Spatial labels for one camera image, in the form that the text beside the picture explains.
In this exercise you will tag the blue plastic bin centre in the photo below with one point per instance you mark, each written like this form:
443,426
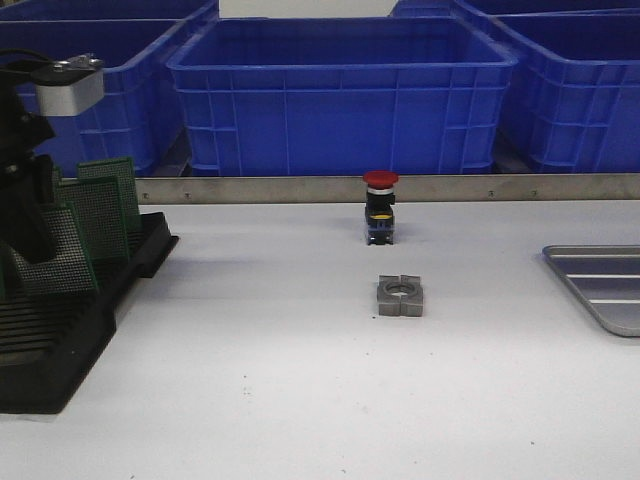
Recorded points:
298,97

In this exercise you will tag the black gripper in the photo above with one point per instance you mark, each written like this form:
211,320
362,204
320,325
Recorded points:
21,133

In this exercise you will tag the blue plastic bin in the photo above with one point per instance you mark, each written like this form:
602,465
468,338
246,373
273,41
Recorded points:
140,115
572,105
298,97

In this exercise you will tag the black slotted board rack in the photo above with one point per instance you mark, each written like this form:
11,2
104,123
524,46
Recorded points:
49,345

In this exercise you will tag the red emergency stop button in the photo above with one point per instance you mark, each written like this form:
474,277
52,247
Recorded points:
379,214

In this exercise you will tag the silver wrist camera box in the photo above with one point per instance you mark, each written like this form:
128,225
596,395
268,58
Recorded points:
67,88

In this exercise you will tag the steel table edge rail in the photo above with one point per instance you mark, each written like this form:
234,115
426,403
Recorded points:
410,188

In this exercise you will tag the blue bin rear right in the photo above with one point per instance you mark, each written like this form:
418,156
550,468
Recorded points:
467,8

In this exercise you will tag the blue plastic bin left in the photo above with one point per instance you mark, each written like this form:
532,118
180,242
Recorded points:
140,115

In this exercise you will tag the blue bin rear left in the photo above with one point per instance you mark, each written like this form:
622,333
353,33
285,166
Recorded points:
109,10

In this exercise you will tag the silver metal tray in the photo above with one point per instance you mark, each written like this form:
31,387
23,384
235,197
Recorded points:
604,279

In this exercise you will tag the blue plastic bin right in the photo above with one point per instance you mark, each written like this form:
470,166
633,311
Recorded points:
572,105

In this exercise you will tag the grey metal square nut block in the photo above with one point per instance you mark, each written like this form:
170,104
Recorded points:
400,295

